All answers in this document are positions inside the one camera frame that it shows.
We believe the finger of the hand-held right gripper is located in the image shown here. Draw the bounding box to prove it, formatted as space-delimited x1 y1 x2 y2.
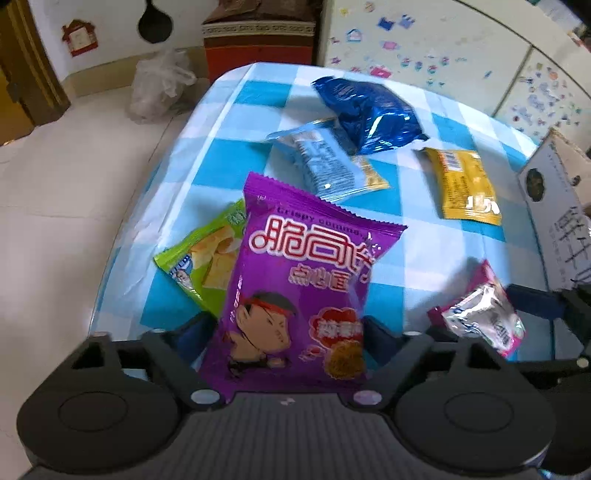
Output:
508 353 591 376
505 277 591 325

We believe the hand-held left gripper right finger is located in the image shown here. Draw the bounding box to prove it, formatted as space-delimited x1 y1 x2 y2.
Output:
351 316 513 411

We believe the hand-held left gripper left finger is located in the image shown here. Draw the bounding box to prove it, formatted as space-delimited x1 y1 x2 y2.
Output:
69 311 223 412

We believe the pink snack packet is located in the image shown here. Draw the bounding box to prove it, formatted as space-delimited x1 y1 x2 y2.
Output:
427 259 527 360

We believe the green chip packet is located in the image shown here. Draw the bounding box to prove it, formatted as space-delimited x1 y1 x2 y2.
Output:
153 199 247 319

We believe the brown cardboard box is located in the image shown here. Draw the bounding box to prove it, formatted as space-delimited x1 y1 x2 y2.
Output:
516 128 591 291

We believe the purple noodle snack packet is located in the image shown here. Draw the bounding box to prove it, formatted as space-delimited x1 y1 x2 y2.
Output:
198 172 408 403

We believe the mustard yellow snack packet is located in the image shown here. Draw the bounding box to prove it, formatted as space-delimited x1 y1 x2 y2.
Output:
424 148 503 226

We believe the light blue snack packet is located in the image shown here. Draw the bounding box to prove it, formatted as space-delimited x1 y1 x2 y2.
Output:
265 117 391 203

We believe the blue foil snack packet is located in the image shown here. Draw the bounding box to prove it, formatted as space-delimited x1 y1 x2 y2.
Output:
311 76 430 157

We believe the blue white checkered tablecloth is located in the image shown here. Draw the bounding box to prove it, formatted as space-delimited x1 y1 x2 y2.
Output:
90 62 591 370

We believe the clear plastic bag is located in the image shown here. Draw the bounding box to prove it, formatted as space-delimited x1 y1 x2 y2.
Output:
129 48 198 123

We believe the cream cabinet with stickers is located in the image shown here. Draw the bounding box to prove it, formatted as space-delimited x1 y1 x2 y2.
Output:
316 0 591 153

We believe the red brown carton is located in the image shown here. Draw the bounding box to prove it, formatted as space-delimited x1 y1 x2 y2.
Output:
202 0 321 84

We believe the wooden door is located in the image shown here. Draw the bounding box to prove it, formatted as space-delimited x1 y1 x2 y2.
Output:
0 0 72 144

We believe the red house wall sticker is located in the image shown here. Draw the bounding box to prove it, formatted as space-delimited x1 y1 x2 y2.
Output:
61 19 99 57

